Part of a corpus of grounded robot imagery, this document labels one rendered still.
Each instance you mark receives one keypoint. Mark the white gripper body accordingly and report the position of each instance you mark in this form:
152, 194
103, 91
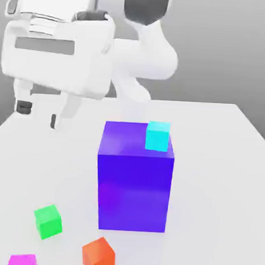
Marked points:
57, 65

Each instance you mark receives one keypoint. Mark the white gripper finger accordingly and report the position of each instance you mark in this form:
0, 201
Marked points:
23, 96
66, 107

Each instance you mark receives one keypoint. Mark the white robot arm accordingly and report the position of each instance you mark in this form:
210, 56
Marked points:
147, 58

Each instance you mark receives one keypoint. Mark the small cyan cube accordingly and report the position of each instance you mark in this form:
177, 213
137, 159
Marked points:
157, 137

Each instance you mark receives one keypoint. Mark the small green cube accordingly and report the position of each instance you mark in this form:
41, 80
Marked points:
48, 222

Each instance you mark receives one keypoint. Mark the small orange cube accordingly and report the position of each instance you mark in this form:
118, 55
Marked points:
98, 255

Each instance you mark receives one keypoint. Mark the small magenta cube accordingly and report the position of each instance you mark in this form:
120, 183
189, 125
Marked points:
23, 260

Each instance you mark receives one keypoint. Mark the large purple box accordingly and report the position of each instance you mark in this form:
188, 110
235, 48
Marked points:
134, 185

